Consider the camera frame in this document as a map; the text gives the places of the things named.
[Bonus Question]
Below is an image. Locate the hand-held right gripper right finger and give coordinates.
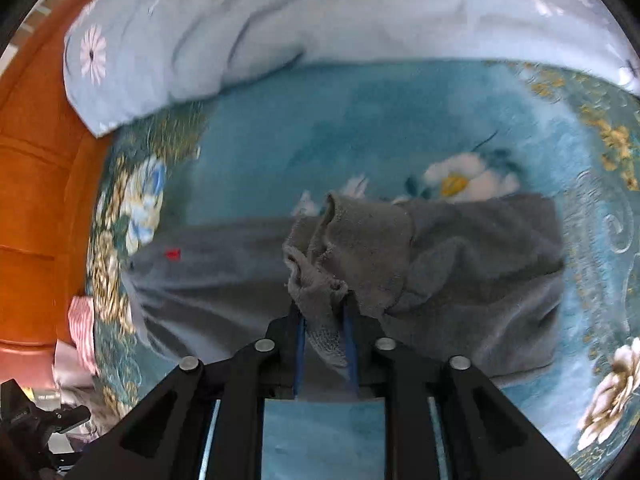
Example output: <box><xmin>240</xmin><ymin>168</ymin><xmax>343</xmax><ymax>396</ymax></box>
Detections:
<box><xmin>343</xmin><ymin>298</ymin><xmax>582</xmax><ymax>480</ymax></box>

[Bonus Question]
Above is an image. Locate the light blue floral quilt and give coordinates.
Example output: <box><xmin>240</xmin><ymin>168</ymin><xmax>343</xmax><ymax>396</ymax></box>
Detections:
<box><xmin>62</xmin><ymin>0</ymin><xmax>640</xmax><ymax>137</ymax></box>

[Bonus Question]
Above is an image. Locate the teal floral blanket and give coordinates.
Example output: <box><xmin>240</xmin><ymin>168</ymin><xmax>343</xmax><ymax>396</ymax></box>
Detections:
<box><xmin>85</xmin><ymin>59</ymin><xmax>640</xmax><ymax>480</ymax></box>

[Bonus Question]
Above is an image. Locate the orange wooden headboard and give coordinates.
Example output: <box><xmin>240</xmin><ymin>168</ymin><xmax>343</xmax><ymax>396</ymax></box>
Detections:
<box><xmin>0</xmin><ymin>0</ymin><xmax>151</xmax><ymax>391</ymax></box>

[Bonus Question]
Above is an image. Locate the grey fleece garment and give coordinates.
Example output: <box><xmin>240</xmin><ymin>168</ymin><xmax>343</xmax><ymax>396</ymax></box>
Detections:
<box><xmin>127</xmin><ymin>191</ymin><xmax>567</xmax><ymax>395</ymax></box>

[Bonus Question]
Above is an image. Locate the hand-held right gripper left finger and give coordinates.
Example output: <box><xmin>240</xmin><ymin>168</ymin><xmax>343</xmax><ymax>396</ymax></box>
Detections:
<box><xmin>64</xmin><ymin>302</ymin><xmax>307</xmax><ymax>480</ymax></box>

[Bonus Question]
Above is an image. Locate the pink striped cloth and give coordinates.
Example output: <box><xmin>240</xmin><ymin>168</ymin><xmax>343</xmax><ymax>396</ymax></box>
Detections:
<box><xmin>52</xmin><ymin>296</ymin><xmax>101</xmax><ymax>386</ymax></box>

